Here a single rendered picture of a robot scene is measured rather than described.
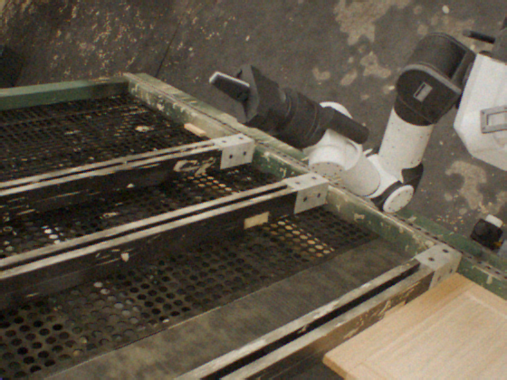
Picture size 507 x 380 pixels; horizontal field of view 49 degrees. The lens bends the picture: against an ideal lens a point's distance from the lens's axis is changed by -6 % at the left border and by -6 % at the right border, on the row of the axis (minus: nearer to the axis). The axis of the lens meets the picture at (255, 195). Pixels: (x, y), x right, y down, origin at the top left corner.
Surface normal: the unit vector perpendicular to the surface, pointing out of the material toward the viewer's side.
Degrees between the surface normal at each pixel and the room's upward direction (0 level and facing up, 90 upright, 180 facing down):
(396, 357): 59
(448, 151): 0
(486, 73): 23
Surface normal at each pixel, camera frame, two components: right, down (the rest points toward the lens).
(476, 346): 0.14, -0.89
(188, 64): -0.55, -0.27
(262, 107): 0.57, 0.15
